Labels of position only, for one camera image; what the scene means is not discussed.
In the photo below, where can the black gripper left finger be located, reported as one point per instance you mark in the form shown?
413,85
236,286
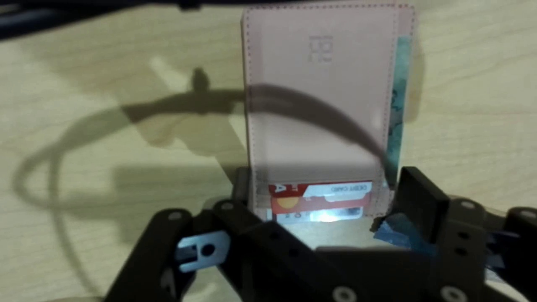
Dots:
260,261

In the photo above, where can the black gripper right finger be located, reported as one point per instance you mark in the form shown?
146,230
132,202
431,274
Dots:
468,239

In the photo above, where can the pink card wallet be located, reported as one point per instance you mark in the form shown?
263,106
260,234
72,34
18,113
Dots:
324,96

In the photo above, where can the blue white snack wrapper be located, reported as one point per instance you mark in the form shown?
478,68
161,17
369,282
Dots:
399,230

